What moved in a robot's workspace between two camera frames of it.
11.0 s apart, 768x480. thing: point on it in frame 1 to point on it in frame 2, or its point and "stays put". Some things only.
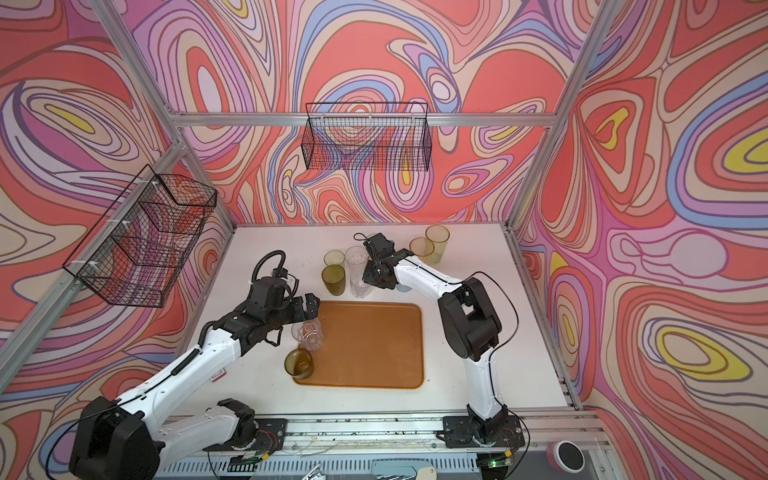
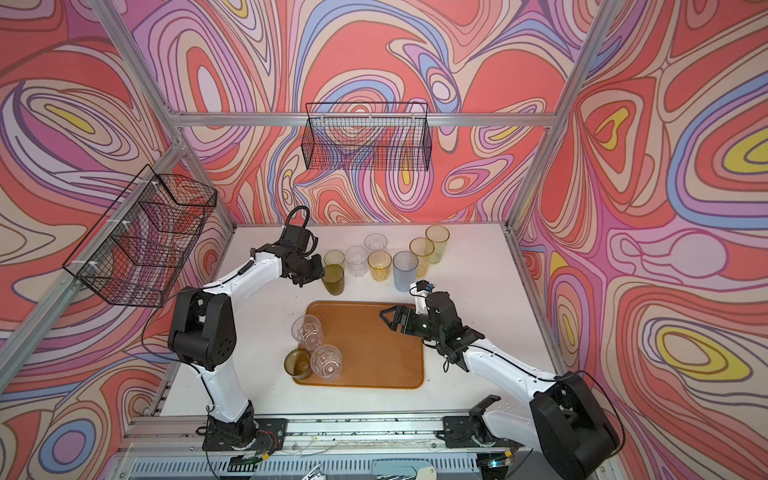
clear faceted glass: [309, 333] stays put
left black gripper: [300, 313] to [319, 271]
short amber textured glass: [299, 363] stays put
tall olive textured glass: [334, 279] stays put
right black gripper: [368, 276] to [401, 314]
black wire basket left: [137, 251] stays put
